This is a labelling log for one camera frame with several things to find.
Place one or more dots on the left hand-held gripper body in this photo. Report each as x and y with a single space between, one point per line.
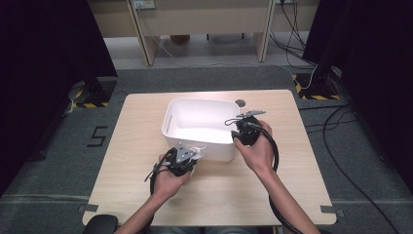
181 162

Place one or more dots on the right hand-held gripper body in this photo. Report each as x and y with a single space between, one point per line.
250 133

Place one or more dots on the white plastic bin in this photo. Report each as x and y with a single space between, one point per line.
198 120

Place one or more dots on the person's right hand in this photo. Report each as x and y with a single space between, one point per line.
259 156

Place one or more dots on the person's left hand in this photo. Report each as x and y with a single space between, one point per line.
167 185

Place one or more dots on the stand base with striped tape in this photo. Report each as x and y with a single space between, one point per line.
97 94
311 87

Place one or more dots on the black office chair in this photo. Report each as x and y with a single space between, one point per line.
100 225

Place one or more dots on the grey floor tape piece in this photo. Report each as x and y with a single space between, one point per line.
329 209
87 208

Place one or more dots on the beige wooden desk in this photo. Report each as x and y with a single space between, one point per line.
201 19

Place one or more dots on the black curtain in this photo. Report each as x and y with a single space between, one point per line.
39 65
383 65

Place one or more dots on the white wall socket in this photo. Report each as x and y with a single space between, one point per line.
144 4

